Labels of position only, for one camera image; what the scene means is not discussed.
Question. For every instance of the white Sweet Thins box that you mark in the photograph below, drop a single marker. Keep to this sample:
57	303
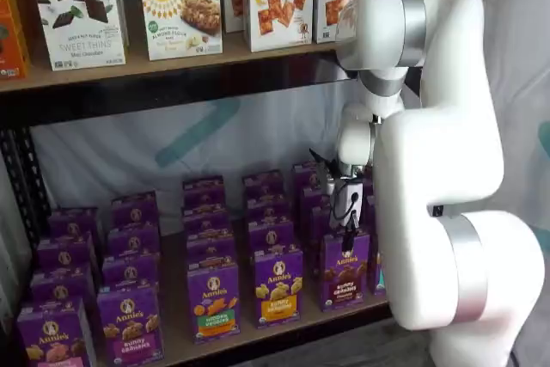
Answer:
77	10

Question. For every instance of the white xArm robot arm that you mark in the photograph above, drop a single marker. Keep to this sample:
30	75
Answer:
447	148

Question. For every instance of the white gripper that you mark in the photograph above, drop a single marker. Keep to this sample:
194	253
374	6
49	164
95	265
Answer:
344	203

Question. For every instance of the purple box green orange label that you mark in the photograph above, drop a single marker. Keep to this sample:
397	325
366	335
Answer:
212	298

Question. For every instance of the purple Annie's snack box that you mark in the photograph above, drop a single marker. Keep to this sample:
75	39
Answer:
64	253
208	240
307	175
203	184
135	210
320	225
210	257
206	221
60	285
73	223
266	212
313	197
204	201
133	238
262	186
129	270
270	238

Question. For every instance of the purple box pink label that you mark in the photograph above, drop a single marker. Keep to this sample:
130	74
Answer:
51	337

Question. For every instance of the purple box magenta label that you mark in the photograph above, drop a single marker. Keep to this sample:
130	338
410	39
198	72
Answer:
129	328

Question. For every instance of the orange cheddar pretzel crackers box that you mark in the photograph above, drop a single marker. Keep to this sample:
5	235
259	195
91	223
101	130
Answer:
279	6

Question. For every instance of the purple box brown patch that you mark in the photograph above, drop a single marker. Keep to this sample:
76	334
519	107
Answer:
339	281

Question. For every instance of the purple box yellow label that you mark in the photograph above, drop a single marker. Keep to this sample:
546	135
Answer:
279	289

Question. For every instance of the black metal shelf frame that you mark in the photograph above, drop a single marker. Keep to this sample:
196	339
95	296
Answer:
129	100

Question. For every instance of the Simple Mills almond bars box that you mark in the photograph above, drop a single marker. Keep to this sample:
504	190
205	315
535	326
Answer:
180	14

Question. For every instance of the purple box teal label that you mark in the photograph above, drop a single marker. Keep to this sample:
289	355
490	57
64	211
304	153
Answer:
378	274

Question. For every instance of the orange snack box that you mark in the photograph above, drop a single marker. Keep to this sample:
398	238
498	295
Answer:
10	32

